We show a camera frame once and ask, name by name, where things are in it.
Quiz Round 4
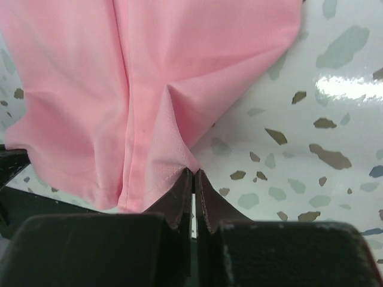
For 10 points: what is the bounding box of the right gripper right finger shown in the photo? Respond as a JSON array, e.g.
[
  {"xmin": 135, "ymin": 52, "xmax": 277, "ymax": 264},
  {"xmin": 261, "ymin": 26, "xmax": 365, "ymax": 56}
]
[{"xmin": 194, "ymin": 170, "xmax": 382, "ymax": 286}]

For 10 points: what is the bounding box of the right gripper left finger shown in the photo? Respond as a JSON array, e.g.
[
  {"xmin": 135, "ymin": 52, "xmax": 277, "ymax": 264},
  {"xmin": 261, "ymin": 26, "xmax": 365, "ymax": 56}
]
[{"xmin": 1, "ymin": 169, "xmax": 193, "ymax": 286}]

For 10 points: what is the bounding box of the pink t shirt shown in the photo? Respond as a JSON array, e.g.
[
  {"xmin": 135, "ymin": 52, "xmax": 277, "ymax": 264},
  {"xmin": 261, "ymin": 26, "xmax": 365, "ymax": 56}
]
[{"xmin": 1, "ymin": 1, "xmax": 302, "ymax": 212}]

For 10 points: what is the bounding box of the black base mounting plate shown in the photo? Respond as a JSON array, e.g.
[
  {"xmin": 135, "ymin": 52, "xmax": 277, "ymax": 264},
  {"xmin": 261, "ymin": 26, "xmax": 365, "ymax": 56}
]
[{"xmin": 1, "ymin": 144, "xmax": 94, "ymax": 239}]

